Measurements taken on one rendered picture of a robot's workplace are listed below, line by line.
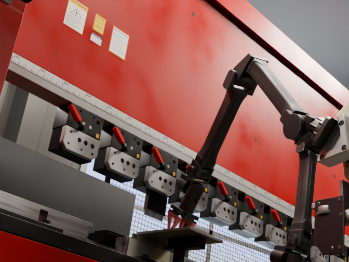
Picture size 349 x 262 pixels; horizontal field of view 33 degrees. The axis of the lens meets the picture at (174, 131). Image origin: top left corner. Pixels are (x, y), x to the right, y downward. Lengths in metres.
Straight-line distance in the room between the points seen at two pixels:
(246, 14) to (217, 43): 0.30
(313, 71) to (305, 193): 1.31
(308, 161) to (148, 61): 0.73
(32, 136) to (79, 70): 1.90
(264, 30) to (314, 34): 2.25
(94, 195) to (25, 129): 1.32
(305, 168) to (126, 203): 0.98
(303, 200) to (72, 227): 0.84
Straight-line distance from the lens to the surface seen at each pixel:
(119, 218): 2.80
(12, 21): 1.70
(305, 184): 2.21
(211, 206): 2.49
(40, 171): 2.55
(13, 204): 1.84
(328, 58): 5.60
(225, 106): 2.04
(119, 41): 2.24
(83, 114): 2.04
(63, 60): 2.04
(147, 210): 2.23
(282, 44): 3.16
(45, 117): 4.01
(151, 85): 2.30
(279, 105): 1.81
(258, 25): 3.02
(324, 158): 1.60
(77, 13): 2.15
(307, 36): 5.30
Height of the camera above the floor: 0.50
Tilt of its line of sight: 24 degrees up
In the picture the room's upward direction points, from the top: 8 degrees clockwise
